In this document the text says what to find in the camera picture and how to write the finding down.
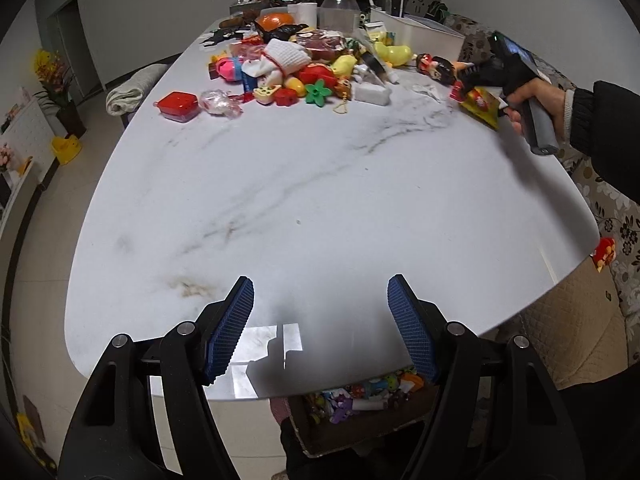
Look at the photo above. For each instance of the glass jar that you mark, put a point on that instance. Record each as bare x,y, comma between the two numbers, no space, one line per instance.
340,12

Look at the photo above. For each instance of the yellow flowers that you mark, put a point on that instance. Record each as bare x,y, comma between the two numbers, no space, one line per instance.
52,72

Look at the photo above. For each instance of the yellow duck toy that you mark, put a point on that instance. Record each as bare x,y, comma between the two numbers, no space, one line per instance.
394,54

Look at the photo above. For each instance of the white storage box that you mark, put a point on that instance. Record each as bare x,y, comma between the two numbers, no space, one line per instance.
425,32

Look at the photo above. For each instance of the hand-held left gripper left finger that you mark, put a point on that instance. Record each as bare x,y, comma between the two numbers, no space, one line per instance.
227,340

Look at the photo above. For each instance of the doll figure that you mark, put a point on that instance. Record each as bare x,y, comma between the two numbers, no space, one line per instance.
436,67

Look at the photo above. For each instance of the person's right hand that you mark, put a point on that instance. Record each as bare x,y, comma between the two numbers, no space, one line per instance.
547,95

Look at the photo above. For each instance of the red plush toy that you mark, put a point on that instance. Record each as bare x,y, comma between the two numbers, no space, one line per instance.
604,254

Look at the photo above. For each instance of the yellow bin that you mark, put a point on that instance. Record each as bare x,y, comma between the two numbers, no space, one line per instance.
67,149

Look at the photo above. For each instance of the white block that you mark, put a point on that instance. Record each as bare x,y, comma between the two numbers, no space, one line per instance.
372,95

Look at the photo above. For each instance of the clear plastic wrapper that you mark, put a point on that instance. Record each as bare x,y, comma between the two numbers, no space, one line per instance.
219,102

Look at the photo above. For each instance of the floral sofa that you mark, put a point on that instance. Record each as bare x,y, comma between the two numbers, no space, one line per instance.
615,210

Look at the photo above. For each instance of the red lidded box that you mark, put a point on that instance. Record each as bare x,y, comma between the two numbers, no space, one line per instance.
176,106

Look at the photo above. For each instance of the rolled beige towel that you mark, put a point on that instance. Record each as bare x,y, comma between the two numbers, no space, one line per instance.
132,90

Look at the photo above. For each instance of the white waffle cloth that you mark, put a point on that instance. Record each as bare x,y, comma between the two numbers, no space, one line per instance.
286,55

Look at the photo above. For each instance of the person's right forearm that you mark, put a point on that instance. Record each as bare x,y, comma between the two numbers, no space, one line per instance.
605,120

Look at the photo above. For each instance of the cardboard box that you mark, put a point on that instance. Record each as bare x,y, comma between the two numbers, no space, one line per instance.
350,425

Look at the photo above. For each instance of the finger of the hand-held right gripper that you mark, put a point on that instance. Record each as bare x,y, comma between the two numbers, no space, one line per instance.
475,77

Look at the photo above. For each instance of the red square toy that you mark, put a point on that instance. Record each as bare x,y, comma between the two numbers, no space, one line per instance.
287,97

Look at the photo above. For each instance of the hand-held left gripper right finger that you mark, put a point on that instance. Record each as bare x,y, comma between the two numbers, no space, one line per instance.
412,330

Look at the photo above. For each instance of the yellow snack packet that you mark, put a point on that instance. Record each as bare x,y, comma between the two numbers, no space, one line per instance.
480,107

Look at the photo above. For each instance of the white paper roll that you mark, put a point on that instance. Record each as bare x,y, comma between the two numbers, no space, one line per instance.
303,15

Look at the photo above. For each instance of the grey tray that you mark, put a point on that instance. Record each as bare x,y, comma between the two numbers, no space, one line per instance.
250,6

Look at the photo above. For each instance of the white low cabinet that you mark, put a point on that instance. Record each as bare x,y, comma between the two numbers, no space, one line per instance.
22,160

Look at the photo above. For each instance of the yellow cheese toy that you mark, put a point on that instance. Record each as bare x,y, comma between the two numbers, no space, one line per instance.
266,94

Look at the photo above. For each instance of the orange ball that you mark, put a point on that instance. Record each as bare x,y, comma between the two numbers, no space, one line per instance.
274,22

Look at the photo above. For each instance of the pink toy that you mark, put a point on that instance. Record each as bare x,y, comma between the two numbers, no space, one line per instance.
229,70

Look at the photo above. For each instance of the dark flower pot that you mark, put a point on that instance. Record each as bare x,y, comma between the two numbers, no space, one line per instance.
71,119

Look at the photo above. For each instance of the green flower toy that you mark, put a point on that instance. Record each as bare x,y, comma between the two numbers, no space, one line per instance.
318,94

